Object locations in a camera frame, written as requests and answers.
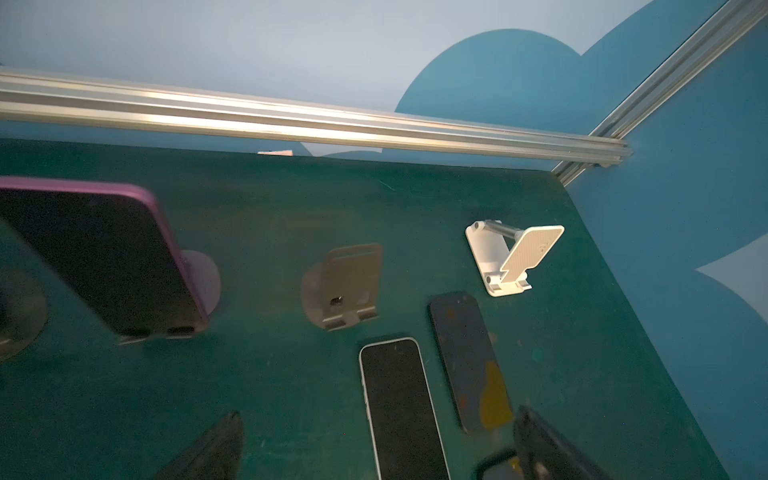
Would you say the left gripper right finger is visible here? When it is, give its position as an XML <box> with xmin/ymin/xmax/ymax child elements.
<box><xmin>514</xmin><ymin>405</ymin><xmax>610</xmax><ymax>480</ymax></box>

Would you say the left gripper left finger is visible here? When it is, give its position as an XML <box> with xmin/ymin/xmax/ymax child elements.
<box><xmin>152</xmin><ymin>410</ymin><xmax>245</xmax><ymax>479</ymax></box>

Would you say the phone white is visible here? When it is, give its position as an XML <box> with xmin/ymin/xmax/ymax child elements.
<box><xmin>428</xmin><ymin>291</ymin><xmax>514</xmax><ymax>435</ymax></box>

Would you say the phone silver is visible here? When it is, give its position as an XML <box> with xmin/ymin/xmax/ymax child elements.
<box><xmin>358</xmin><ymin>337</ymin><xmax>450</xmax><ymax>479</ymax></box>

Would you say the white stand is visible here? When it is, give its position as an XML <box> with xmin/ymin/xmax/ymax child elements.
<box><xmin>465</xmin><ymin>220</ymin><xmax>565</xmax><ymax>297</ymax></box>

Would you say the round stand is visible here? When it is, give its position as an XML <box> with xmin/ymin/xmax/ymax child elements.
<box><xmin>118</xmin><ymin>250</ymin><xmax>222</xmax><ymax>345</ymax></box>
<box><xmin>300</xmin><ymin>243</ymin><xmax>383</xmax><ymax>332</ymax></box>
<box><xmin>1</xmin><ymin>271</ymin><xmax>48</xmax><ymax>362</ymax></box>

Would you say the back left phone purple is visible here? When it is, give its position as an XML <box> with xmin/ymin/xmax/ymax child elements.
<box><xmin>1</xmin><ymin>176</ymin><xmax>210</xmax><ymax>343</ymax></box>

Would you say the back horizontal aluminium bar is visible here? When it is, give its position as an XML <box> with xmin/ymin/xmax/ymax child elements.
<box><xmin>1</xmin><ymin>68</ymin><xmax>632</xmax><ymax>165</ymax></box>

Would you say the right aluminium frame post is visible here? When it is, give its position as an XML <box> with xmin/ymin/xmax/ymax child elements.
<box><xmin>552</xmin><ymin>1</ymin><xmax>767</xmax><ymax>186</ymax></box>

